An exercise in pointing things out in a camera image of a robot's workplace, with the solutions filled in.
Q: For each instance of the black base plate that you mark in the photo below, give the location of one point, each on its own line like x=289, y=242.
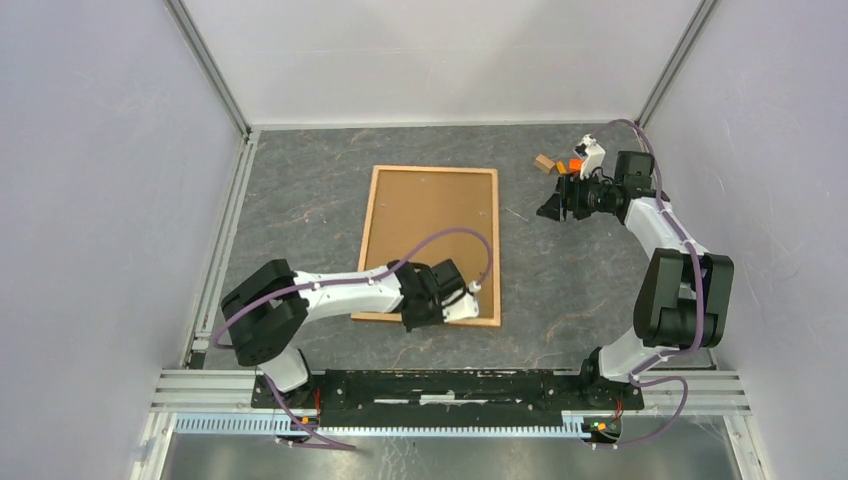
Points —
x=458, y=398

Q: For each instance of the small wooden block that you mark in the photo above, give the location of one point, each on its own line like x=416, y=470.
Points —
x=545, y=164

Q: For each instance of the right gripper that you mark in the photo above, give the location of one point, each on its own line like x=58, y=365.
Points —
x=574, y=187

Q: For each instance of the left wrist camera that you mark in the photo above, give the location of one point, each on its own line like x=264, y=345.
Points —
x=462, y=304

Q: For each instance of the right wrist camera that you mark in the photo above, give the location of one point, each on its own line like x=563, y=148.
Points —
x=590, y=153

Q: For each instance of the aluminium rail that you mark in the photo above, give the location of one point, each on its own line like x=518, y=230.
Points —
x=240, y=402

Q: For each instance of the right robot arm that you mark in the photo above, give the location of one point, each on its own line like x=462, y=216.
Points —
x=683, y=301

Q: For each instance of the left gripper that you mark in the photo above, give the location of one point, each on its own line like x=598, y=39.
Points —
x=411, y=323

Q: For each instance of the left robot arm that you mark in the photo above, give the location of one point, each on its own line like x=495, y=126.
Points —
x=265, y=311

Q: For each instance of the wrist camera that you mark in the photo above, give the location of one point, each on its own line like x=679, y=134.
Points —
x=590, y=153
x=462, y=304

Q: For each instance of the wooden picture frame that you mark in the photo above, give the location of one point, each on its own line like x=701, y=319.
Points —
x=407, y=204

